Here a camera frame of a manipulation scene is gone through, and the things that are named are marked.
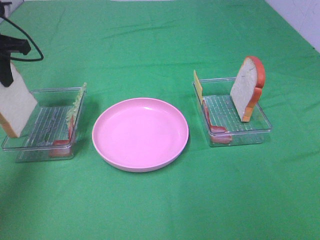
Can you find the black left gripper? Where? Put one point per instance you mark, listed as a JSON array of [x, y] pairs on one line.
[[10, 45]]

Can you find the toast bread slice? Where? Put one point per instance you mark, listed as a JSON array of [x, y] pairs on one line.
[[16, 105], [247, 88]]

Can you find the green lettuce leaf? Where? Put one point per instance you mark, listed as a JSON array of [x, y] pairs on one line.
[[73, 111]]

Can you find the bacon strip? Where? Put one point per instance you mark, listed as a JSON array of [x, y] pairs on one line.
[[220, 139], [65, 151]]

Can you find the left clear plastic tray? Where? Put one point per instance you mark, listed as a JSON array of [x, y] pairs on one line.
[[46, 124]]

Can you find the clear plastic tray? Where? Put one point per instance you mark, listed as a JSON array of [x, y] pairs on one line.
[[46, 124], [222, 111]]

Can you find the green tablecloth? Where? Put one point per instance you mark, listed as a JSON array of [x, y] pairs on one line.
[[122, 50]]

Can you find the pink plate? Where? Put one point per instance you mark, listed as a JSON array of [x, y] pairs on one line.
[[140, 134]]

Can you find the yellow cheese slice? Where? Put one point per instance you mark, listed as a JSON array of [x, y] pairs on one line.
[[198, 86]]

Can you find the right clear plastic tray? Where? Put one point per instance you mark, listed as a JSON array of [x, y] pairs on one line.
[[222, 111]]

